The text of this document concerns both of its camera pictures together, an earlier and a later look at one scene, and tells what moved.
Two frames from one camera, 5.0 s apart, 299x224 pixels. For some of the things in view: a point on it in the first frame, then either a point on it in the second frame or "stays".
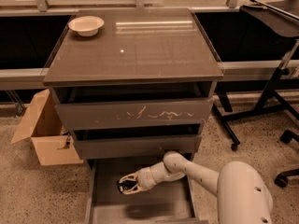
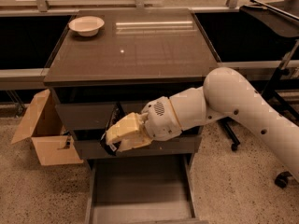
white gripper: (144, 178) -> (159, 119)
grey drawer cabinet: (135, 84) stays
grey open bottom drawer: (173, 202) stays
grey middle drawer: (136, 147) stays
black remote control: (125, 185) -> (117, 115)
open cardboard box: (52, 142) stays
